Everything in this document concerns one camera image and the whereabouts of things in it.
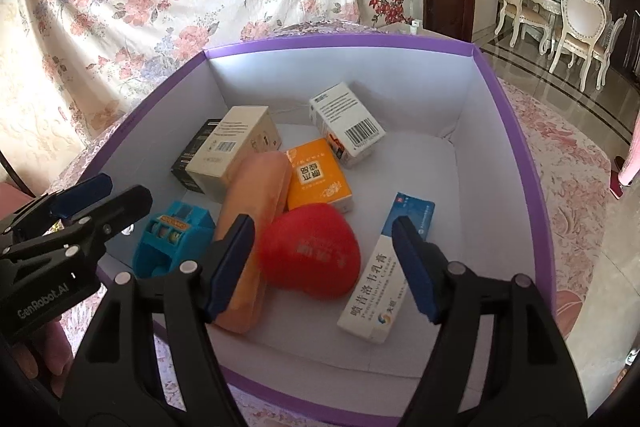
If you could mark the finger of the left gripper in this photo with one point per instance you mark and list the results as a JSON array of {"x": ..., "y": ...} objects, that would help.
[
  {"x": 40, "y": 214},
  {"x": 107, "y": 217}
]

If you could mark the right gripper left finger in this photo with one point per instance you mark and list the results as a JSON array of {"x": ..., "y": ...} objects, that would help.
[{"x": 146, "y": 358}]

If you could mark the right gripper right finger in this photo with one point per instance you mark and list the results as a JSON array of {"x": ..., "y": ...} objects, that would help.
[{"x": 530, "y": 378}]

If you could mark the black applicator box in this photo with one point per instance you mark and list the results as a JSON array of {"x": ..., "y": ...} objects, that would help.
[{"x": 178, "y": 168}]

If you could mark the white blue cream box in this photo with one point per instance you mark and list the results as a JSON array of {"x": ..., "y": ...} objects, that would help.
[{"x": 377, "y": 297}]

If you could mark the red heart squeeze toy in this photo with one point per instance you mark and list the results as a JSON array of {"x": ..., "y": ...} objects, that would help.
[{"x": 311, "y": 249}]

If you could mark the pink foam roll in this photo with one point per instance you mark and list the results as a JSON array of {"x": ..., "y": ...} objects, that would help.
[{"x": 258, "y": 189}]

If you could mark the beige cardboard box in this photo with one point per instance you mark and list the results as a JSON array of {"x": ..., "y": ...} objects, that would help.
[{"x": 244, "y": 130}]

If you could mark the orange tissue pack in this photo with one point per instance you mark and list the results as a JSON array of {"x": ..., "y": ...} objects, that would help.
[{"x": 317, "y": 177}]

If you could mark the white medicine box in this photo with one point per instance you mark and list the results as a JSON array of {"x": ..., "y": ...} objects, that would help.
[{"x": 345, "y": 123}]

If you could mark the left hand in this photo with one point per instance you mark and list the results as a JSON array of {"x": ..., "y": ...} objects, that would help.
[{"x": 48, "y": 347}]

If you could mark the pink covered stool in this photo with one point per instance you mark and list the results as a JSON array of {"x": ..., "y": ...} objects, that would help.
[{"x": 11, "y": 199}]

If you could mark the pink lace tablecloth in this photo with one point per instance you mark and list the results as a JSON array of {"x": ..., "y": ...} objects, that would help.
[{"x": 573, "y": 175}]

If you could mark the small white cup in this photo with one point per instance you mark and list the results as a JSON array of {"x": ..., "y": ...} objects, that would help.
[{"x": 416, "y": 26}]

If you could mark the white dining table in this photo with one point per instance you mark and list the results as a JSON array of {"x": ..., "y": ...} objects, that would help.
[{"x": 551, "y": 6}]

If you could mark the white dining chair far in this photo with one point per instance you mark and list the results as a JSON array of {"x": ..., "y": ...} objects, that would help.
[{"x": 523, "y": 15}]

